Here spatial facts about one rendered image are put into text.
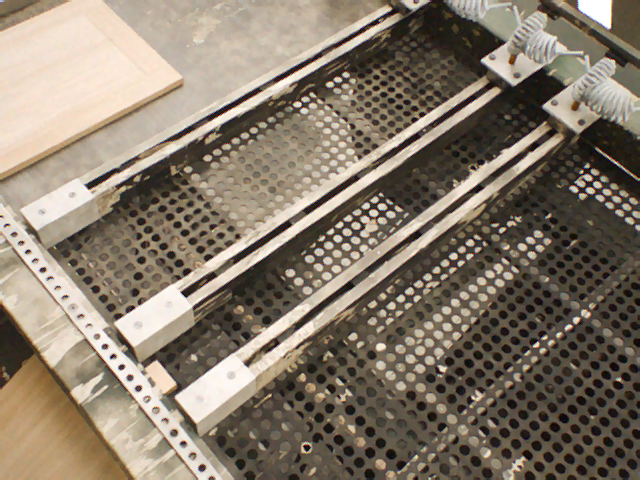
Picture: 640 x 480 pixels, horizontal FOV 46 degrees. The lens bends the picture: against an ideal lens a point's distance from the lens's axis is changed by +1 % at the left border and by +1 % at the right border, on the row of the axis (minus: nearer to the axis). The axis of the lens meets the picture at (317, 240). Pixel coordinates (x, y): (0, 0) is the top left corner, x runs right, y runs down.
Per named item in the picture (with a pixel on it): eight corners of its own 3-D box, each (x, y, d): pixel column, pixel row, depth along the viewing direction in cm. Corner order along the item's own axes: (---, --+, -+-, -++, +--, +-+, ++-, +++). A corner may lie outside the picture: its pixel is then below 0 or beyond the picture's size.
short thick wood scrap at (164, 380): (143, 374, 135) (142, 370, 133) (157, 364, 136) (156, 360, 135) (163, 398, 133) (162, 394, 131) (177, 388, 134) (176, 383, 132)
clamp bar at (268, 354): (171, 404, 132) (156, 344, 112) (577, 100, 181) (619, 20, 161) (205, 446, 128) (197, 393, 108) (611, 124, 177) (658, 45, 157)
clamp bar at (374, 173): (113, 333, 139) (89, 265, 119) (520, 58, 188) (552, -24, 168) (145, 371, 135) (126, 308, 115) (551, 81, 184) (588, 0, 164)
